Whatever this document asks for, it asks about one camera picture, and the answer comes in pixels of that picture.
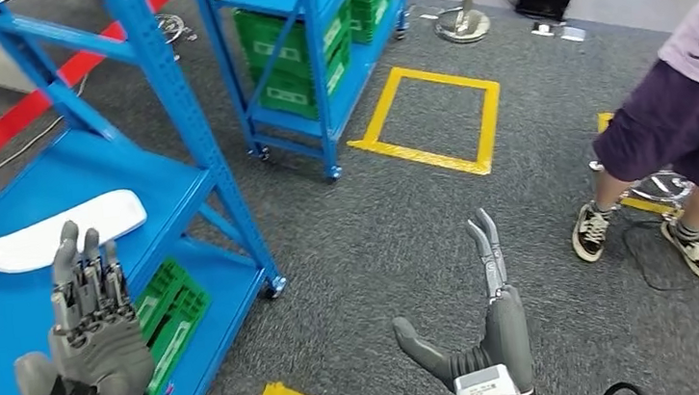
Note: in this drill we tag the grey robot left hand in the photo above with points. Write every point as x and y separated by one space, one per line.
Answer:
103 367

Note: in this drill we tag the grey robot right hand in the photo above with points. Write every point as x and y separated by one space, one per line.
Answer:
506 328

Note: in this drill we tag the white curved plastic part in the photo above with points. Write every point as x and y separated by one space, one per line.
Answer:
52 234

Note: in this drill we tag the blue metal shelf rack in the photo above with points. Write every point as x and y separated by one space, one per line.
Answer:
66 178
317 64

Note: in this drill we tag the chrome base stool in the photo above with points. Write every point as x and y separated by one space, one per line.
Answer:
662 186

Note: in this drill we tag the red barrier belt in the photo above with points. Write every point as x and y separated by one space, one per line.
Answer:
3 127

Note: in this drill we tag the person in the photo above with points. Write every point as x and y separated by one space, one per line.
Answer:
689 131

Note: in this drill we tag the metal floor socket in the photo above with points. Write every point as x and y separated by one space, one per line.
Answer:
542 29
572 34

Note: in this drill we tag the black seat chrome stool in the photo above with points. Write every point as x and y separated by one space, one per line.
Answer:
170 27

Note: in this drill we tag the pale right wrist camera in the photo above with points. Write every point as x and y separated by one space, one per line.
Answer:
487 391

